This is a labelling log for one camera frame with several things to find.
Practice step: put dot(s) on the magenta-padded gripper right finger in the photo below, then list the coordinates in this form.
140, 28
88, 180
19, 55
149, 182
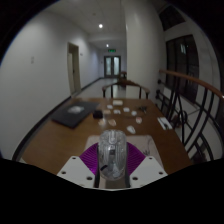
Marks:
136, 160

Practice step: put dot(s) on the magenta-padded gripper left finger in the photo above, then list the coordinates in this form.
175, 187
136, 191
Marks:
88, 160

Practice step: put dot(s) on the translucent white computer mouse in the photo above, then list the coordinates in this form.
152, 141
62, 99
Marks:
112, 153

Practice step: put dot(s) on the small white piece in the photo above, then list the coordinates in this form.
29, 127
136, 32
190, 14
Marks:
109, 106
116, 111
126, 109
131, 129
139, 120
134, 113

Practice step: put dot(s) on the small beige piece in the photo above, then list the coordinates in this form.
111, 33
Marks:
112, 122
102, 122

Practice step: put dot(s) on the small black box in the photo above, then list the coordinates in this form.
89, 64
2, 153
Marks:
97, 114

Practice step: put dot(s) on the white paper strip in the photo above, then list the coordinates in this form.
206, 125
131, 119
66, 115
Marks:
164, 122

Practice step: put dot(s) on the black flat board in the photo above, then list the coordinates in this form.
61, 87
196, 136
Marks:
75, 115

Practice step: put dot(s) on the white rectangular card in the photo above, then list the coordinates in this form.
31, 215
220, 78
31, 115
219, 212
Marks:
117, 102

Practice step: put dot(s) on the wooden armchair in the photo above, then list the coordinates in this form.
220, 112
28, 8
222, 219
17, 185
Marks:
125, 82

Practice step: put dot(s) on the distant wooden chair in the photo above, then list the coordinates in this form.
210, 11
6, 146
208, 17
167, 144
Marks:
123, 74

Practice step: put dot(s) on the beige side door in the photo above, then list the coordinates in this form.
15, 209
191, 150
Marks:
74, 70

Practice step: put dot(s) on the glass double door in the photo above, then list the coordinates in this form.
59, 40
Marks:
108, 66

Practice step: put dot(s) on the black railing with wooden handrail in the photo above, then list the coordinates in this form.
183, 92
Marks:
186, 77

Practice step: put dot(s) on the dark window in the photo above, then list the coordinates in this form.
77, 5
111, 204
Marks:
181, 66

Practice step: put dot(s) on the green exit sign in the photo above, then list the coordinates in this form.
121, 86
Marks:
112, 50

